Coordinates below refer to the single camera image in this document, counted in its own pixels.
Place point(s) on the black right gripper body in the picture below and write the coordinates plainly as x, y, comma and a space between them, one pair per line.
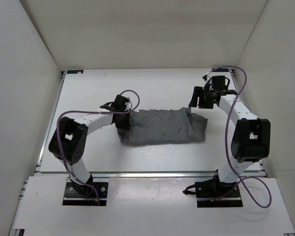
205, 99

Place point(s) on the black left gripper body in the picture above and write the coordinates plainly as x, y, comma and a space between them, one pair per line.
124, 122

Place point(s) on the grey pleated skirt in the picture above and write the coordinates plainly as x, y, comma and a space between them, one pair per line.
161, 127

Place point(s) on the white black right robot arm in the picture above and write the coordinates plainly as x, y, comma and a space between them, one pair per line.
251, 139

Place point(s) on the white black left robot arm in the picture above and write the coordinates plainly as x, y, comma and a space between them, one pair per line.
69, 139

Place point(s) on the right blue table label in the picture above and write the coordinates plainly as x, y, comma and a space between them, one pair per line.
217, 70

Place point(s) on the blue table label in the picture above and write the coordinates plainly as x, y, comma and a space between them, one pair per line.
75, 71
217, 70

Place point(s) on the left blue table label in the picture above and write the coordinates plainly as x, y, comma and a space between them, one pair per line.
75, 71

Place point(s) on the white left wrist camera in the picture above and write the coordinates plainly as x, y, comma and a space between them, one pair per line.
128, 105

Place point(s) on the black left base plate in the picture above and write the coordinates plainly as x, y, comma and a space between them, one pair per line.
77, 195

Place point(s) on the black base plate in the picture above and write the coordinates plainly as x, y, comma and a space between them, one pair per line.
213, 193
77, 195

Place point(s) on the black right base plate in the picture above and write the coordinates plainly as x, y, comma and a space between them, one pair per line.
213, 193

